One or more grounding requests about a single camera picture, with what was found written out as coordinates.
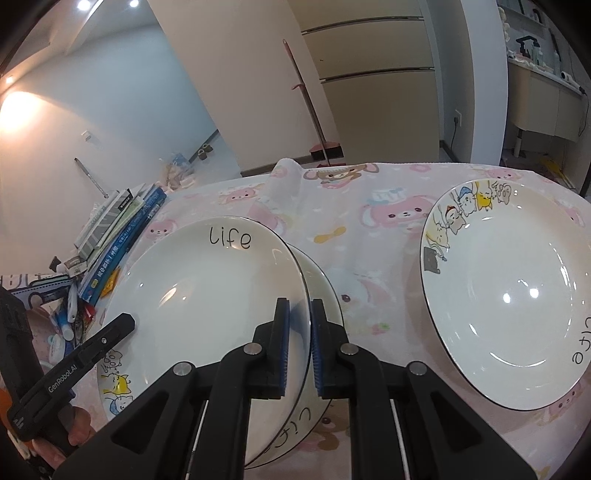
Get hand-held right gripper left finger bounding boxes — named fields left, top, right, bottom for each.
left=53, top=298, right=291, bottom=480

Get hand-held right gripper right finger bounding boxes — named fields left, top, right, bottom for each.
left=310, top=298, right=539, bottom=480

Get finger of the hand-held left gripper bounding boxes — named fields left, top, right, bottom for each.
left=74, top=313, right=136, bottom=365

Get white cartoon print plate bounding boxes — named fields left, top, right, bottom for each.
left=99, top=216, right=311, bottom=403
left=421, top=179, right=591, bottom=411
left=96, top=244, right=345, bottom=470

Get person's left hand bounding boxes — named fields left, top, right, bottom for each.
left=28, top=405, right=99, bottom=464

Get patterned pencil case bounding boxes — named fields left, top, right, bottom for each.
left=0, top=273, right=71, bottom=306

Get pink printed tablecloth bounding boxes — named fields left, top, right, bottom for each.
left=0, top=158, right=591, bottom=480

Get white book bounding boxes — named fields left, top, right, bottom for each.
left=131, top=183, right=158, bottom=205

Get grey metal rod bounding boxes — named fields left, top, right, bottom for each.
left=74, top=158, right=112, bottom=200

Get plastic bag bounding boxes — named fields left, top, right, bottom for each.
left=159, top=151, right=195, bottom=190

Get beige refrigerator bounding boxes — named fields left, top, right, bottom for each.
left=286, top=0, right=442, bottom=174

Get beige vanity cabinet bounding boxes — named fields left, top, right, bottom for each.
left=505, top=55, right=588, bottom=142

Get toiletries on vanity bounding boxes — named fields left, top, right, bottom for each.
left=496, top=0, right=585, bottom=95

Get broom with pink handle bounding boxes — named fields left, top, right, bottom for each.
left=283, top=39, right=345, bottom=167

